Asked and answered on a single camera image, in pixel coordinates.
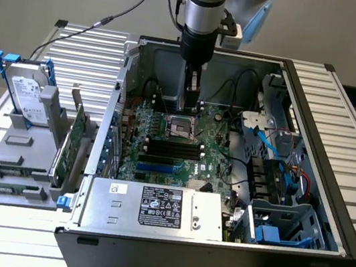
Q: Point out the hard disk with blue carrier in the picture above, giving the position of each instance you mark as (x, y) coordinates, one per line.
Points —
(27, 92)

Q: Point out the short black expansion slot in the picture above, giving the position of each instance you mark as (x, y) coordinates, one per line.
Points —
(145, 177)

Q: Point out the blue case latch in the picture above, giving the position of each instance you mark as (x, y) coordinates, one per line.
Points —
(63, 201)

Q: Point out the blue expansion slot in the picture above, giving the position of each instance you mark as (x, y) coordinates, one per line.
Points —
(154, 168)

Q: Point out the round coin battery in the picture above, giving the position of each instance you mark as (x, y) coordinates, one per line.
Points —
(217, 116)

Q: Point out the metal disk bay cage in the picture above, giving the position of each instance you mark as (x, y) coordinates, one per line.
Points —
(279, 115)

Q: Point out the CPU socket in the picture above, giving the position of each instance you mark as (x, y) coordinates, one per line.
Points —
(179, 127)

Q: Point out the black RAM slot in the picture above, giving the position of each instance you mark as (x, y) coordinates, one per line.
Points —
(176, 143)
(174, 155)
(175, 147)
(175, 151)

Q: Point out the blue disk carrier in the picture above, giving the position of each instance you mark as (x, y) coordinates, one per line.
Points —
(267, 235)

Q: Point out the green RAM stick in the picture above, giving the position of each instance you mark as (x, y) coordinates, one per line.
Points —
(16, 169)

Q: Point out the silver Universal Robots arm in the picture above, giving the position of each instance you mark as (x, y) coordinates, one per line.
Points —
(205, 2)

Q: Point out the long black expansion slot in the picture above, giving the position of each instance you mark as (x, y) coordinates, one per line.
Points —
(156, 160)

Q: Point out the green graphics card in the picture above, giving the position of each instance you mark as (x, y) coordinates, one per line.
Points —
(71, 143)

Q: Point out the gray parts rack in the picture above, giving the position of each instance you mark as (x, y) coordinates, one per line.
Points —
(19, 152)

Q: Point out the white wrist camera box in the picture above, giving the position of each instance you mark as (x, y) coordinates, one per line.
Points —
(231, 39)

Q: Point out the silver chipset heat sink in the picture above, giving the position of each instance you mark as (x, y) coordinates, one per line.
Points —
(196, 185)

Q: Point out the gray plastic disk bay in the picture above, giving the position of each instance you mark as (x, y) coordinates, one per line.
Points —
(299, 220)

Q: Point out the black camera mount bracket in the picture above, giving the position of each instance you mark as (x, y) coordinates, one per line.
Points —
(228, 23)

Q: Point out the silver power supply unit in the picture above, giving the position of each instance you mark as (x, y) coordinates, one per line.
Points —
(118, 209)

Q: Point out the green motherboard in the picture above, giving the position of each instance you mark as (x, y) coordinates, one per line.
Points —
(213, 166)

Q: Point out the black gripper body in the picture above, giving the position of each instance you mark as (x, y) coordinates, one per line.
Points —
(197, 46)

